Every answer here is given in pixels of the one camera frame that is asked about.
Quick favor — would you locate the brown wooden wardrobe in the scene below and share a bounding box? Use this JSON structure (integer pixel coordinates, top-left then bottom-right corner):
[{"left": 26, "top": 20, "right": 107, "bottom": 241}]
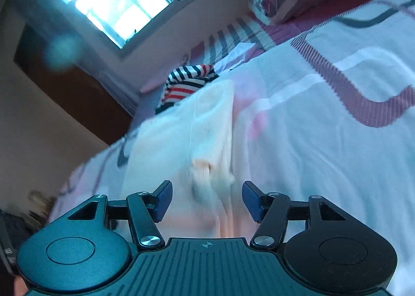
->
[{"left": 13, "top": 22, "right": 141, "bottom": 146}]

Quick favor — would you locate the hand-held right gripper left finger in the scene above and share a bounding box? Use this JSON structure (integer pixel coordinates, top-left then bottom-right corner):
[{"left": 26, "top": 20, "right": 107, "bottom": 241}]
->
[{"left": 67, "top": 180, "right": 173, "bottom": 249}]

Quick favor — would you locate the pink and white patterned bedsheet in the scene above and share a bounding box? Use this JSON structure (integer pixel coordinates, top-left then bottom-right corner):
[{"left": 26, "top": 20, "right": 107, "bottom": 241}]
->
[{"left": 49, "top": 0, "right": 415, "bottom": 296}]

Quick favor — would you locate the white cloth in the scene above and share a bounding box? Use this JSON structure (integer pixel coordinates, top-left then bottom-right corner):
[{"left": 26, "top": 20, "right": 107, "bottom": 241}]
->
[{"left": 222, "top": 43, "right": 258, "bottom": 71}]

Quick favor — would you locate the red navy striped garment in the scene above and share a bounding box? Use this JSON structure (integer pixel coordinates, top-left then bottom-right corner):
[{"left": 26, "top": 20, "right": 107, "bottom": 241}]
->
[{"left": 155, "top": 63, "right": 219, "bottom": 115}]

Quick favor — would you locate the bright window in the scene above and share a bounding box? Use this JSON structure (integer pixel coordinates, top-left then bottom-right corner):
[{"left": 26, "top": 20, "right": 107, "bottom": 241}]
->
[{"left": 52, "top": 0, "right": 174, "bottom": 48}]

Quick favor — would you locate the white small garment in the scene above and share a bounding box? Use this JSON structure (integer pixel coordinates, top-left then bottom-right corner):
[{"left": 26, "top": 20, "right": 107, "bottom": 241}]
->
[{"left": 121, "top": 80, "right": 250, "bottom": 241}]

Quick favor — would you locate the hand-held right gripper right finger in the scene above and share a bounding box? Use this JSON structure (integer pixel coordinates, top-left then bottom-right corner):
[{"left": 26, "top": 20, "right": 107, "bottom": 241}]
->
[{"left": 242, "top": 181, "right": 347, "bottom": 248}]

